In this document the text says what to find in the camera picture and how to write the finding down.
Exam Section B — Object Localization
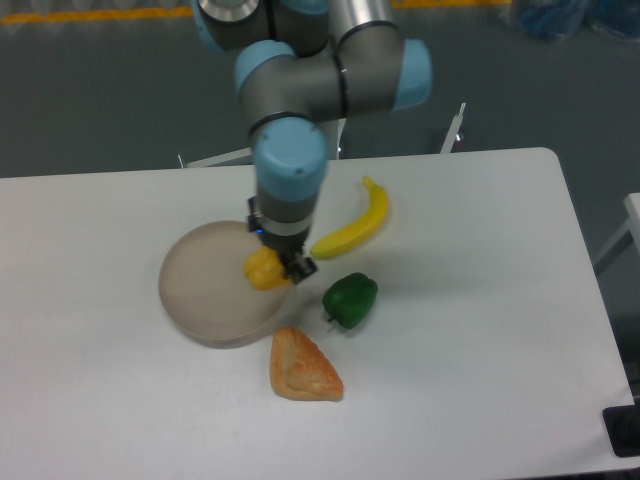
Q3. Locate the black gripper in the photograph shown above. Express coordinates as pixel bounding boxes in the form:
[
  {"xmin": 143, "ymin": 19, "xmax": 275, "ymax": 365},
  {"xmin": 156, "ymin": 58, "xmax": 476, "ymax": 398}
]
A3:
[{"xmin": 247, "ymin": 196, "xmax": 317, "ymax": 284}]

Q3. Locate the yellow bell pepper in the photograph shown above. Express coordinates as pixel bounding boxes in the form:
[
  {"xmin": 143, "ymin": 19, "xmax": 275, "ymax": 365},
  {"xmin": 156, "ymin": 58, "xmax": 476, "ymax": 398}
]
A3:
[{"xmin": 243, "ymin": 246, "xmax": 291, "ymax": 291}]

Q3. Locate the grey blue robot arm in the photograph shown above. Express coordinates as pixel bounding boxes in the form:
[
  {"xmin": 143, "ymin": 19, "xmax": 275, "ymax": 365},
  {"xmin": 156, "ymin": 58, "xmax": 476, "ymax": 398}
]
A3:
[{"xmin": 192, "ymin": 1, "xmax": 433, "ymax": 282}]

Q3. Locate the green bell pepper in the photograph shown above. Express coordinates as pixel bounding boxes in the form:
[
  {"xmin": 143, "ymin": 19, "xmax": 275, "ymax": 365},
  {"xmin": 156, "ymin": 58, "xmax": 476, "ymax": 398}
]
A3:
[{"xmin": 322, "ymin": 272, "xmax": 379, "ymax": 330}]

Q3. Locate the beige round plate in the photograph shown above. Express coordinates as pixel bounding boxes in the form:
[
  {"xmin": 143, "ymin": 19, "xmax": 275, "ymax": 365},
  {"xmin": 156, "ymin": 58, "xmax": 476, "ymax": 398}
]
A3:
[{"xmin": 158, "ymin": 220, "xmax": 291, "ymax": 348}]

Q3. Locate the yellow banana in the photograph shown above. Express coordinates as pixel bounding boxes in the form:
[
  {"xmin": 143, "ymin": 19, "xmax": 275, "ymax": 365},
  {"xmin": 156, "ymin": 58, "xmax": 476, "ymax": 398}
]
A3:
[{"xmin": 311, "ymin": 176, "xmax": 391, "ymax": 260}]

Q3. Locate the triangular puff pastry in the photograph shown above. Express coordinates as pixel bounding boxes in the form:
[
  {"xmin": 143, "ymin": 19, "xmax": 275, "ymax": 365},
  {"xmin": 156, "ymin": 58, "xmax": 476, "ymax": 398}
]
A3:
[{"xmin": 269, "ymin": 327, "xmax": 344, "ymax": 401}]

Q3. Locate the white metal frame leg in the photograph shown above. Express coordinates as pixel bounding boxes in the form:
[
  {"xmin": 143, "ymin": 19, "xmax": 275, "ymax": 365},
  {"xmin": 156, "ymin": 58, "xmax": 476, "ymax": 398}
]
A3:
[{"xmin": 440, "ymin": 102, "xmax": 466, "ymax": 154}]

